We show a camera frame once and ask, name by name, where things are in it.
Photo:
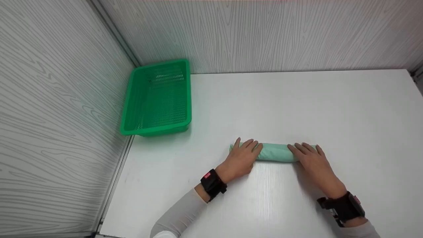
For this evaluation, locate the person's left hand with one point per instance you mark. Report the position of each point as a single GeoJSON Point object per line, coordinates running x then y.
{"type": "Point", "coordinates": [239, 162]}

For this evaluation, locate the person's right hand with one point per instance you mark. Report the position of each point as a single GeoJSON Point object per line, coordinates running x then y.
{"type": "Point", "coordinates": [314, 165]}

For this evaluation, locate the person's left fingers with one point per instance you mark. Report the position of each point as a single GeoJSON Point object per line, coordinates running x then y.
{"type": "Point", "coordinates": [249, 146]}

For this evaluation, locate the person's right fingers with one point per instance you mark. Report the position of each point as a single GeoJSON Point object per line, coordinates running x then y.
{"type": "Point", "coordinates": [302, 149]}

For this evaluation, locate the light green cloth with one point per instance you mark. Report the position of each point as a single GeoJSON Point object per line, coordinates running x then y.
{"type": "Point", "coordinates": [276, 152]}

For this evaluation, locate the person's right forearm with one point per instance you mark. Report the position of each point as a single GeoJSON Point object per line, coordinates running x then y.
{"type": "Point", "coordinates": [362, 228]}

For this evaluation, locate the black wrist band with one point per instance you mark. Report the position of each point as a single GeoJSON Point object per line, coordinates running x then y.
{"type": "Point", "coordinates": [213, 184]}
{"type": "Point", "coordinates": [343, 207]}

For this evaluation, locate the green plastic basket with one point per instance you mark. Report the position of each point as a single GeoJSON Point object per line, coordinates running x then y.
{"type": "Point", "coordinates": [158, 99]}

